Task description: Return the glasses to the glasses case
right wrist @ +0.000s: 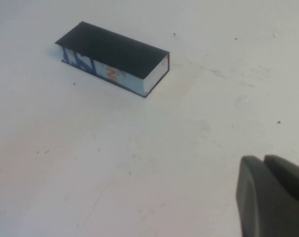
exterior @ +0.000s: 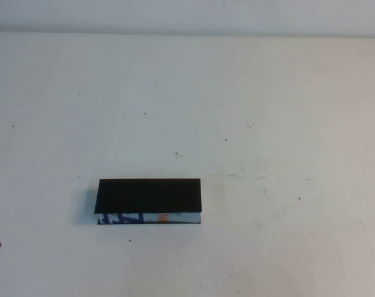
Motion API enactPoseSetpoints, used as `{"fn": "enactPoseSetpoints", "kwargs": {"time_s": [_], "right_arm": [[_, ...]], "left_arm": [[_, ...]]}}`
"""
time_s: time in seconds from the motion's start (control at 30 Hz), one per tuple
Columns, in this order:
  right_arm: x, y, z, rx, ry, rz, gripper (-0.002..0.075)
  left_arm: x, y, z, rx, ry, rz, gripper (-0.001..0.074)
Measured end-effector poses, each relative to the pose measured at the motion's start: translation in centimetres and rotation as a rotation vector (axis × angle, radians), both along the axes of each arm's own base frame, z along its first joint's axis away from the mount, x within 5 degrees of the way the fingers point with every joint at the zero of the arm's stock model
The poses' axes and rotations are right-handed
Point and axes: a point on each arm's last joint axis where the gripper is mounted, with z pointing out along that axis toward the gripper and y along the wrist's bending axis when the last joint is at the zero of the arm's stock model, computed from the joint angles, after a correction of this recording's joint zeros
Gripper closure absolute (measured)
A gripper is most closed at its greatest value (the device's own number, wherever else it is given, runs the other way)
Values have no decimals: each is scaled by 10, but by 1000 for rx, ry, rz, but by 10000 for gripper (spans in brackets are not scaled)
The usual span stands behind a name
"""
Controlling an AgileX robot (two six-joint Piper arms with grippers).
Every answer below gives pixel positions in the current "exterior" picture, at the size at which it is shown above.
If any black glasses case printed front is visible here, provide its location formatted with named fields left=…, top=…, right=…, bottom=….
left=94, top=178, right=203, bottom=225

